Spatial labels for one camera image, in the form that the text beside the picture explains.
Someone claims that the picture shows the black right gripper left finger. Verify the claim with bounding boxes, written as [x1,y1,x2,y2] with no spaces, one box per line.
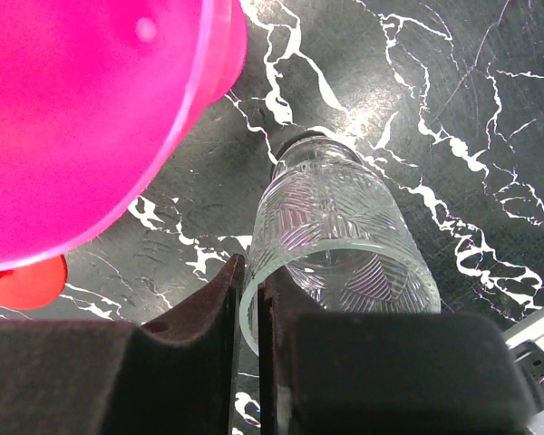
[0,255,245,434]

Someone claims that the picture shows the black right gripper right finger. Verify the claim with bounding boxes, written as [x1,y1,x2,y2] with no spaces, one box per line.
[257,269,536,434]

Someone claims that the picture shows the red wine glass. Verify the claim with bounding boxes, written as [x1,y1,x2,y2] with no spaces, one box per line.
[0,256,68,310]

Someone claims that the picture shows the clear wine glass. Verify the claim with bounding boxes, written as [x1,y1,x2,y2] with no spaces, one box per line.
[239,134,441,353]

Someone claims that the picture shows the magenta wine glass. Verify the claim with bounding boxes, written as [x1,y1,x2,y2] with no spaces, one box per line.
[0,1,248,271]

